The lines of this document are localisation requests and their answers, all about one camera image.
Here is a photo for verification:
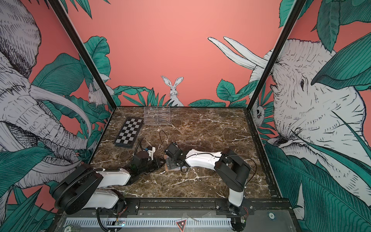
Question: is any black corner frame post left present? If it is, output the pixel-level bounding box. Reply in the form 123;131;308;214
48;0;117;110

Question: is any black corner frame post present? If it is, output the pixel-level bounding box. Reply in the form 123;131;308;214
48;0;117;110
247;0;306;111

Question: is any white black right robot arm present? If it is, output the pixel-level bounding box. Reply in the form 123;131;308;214
165;144;251;215

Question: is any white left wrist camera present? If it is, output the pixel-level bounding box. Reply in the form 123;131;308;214
145;147;156;160

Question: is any black corner frame post right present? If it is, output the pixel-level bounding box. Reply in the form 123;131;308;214
247;0;306;111

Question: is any clear acrylic organizer box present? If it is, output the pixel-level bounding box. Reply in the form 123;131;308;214
144;106;171;126

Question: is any red triangle warning sticker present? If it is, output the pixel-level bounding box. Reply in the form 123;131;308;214
175;219;187;232

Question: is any black white checkered board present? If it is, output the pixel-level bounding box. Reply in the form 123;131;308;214
114;117;144;148

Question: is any black front mounting rail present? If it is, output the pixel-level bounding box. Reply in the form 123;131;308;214
59;197;293;217

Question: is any white perforated cable tray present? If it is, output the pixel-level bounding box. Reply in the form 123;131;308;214
63;217;232;229

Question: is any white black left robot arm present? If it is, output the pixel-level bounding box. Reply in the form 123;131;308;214
52;158;166;215

